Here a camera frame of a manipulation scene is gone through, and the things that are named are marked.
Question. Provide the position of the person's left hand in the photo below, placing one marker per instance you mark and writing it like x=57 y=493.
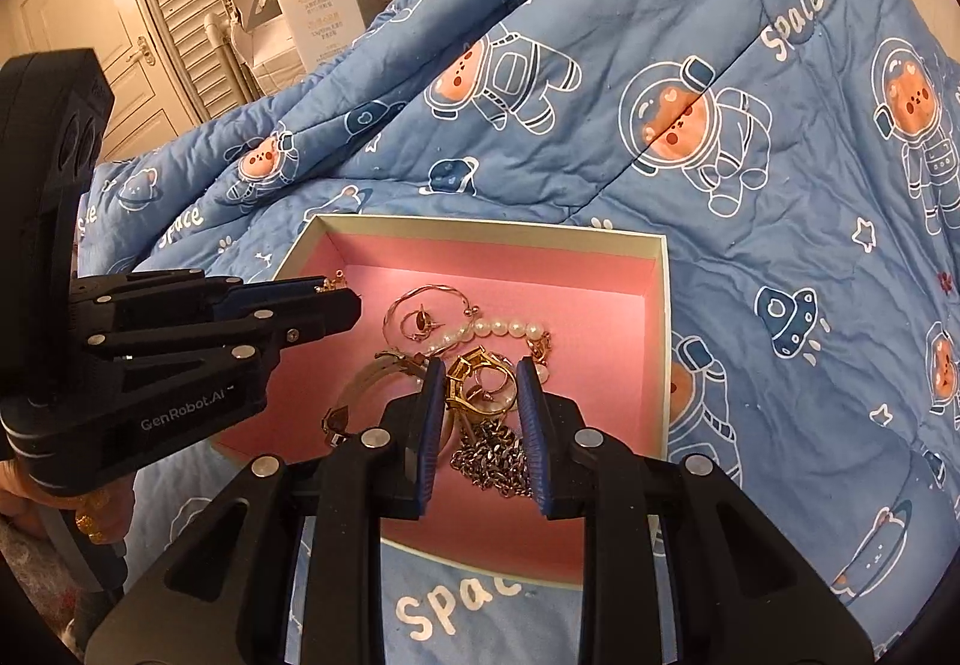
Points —
x=101 y=481

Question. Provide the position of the pink patterned clothing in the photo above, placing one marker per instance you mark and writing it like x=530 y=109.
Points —
x=30 y=582

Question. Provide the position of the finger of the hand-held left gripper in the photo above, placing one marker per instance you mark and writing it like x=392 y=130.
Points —
x=285 y=288
x=315 y=316

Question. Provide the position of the light green jewelry box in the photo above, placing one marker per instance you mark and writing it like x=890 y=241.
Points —
x=585 y=335

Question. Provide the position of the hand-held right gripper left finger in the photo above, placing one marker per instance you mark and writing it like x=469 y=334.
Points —
x=431 y=440

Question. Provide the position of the thin gold hoop earring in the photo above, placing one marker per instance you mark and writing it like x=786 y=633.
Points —
x=391 y=320

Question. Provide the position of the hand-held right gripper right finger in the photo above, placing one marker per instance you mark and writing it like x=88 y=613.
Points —
x=529 y=432

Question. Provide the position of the stud earring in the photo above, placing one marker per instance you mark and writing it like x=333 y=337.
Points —
x=421 y=321

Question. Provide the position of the small gold charm earring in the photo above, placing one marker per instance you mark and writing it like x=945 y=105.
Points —
x=330 y=282

